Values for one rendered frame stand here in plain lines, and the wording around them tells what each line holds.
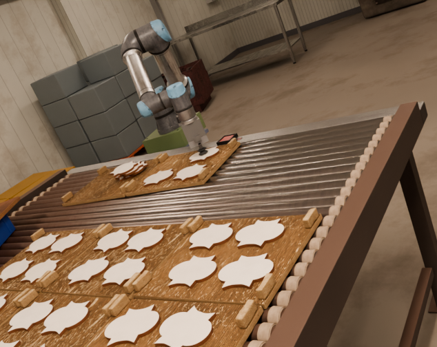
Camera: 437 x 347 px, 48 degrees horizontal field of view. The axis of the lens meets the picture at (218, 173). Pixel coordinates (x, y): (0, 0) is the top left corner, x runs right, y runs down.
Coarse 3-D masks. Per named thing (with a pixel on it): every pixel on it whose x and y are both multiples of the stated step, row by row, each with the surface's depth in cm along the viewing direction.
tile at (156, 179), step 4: (160, 172) 214; (164, 172) 211; (168, 172) 209; (172, 172) 207; (152, 176) 212; (156, 176) 210; (160, 176) 208; (164, 176) 206; (168, 176) 204; (144, 180) 212; (148, 180) 209; (152, 180) 207; (156, 180) 205; (160, 180) 204; (164, 180) 204; (148, 184) 206; (152, 184) 205; (156, 184) 203
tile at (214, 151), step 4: (212, 148) 216; (216, 148) 213; (208, 152) 212; (212, 152) 210; (216, 152) 209; (192, 156) 216; (196, 156) 214; (200, 156) 212; (204, 156) 209; (208, 156) 208; (212, 156) 208; (192, 160) 211; (196, 160) 210; (200, 160) 209; (204, 160) 207
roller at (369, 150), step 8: (344, 152) 163; (352, 152) 161; (360, 152) 159; (368, 152) 157; (288, 160) 176; (296, 160) 173; (304, 160) 171; (312, 160) 169; (320, 160) 167; (240, 168) 188; (248, 168) 185; (256, 168) 183; (264, 168) 181; (272, 168) 179; (72, 192) 251; (32, 200) 271
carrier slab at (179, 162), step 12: (240, 144) 213; (180, 156) 228; (216, 156) 207; (228, 156) 204; (156, 168) 225; (168, 168) 218; (180, 168) 212; (216, 168) 196; (168, 180) 203; (180, 180) 197; (192, 180) 191; (204, 180) 188; (132, 192) 207; (144, 192) 204
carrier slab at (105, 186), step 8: (152, 160) 240; (112, 168) 256; (144, 168) 233; (152, 168) 228; (104, 176) 248; (112, 176) 242; (136, 176) 226; (144, 176) 223; (88, 184) 247; (96, 184) 241; (104, 184) 235; (112, 184) 230; (120, 184) 225; (80, 192) 239; (88, 192) 233; (96, 192) 228; (104, 192) 223; (112, 192) 218; (120, 192) 214; (72, 200) 231; (80, 200) 226; (88, 200) 223; (96, 200) 220
